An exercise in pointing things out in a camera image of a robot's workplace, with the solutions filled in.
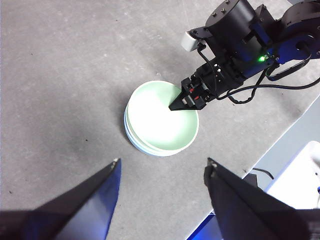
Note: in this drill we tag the white box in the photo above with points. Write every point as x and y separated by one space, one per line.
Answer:
295 180

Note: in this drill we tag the green ribbed bowl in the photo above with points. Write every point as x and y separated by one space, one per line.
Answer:
160 120
138 145

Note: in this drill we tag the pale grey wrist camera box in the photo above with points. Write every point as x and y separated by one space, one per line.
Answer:
190 41

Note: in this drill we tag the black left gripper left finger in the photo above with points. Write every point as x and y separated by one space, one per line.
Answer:
87 207

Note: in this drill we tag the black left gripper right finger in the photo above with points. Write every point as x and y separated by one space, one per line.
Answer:
245 212

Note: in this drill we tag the blue frame bar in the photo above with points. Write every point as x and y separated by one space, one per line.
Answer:
202 227

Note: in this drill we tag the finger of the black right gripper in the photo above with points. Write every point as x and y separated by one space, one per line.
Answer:
181 103

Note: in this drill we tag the blue ribbed bowl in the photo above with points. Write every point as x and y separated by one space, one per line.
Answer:
126 125

